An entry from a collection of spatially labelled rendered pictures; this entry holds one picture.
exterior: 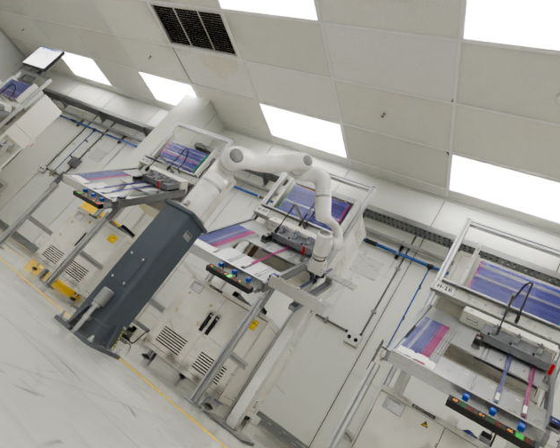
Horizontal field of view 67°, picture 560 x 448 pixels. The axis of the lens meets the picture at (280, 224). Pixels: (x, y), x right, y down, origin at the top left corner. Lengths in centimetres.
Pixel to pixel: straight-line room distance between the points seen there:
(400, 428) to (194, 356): 126
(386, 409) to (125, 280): 145
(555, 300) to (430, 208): 233
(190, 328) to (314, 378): 172
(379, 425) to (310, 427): 181
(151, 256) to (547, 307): 214
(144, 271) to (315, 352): 266
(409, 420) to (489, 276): 99
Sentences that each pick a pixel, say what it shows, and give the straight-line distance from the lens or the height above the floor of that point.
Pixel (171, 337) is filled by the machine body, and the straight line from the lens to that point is 292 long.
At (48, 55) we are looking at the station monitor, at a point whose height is 217.
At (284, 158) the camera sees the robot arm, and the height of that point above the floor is 125.
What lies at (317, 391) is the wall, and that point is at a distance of 420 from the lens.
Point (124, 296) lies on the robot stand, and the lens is 193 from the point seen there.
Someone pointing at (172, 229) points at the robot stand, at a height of 58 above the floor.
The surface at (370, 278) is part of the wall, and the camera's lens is 448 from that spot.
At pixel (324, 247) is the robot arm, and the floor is 102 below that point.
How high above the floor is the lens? 23
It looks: 20 degrees up
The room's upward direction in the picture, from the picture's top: 35 degrees clockwise
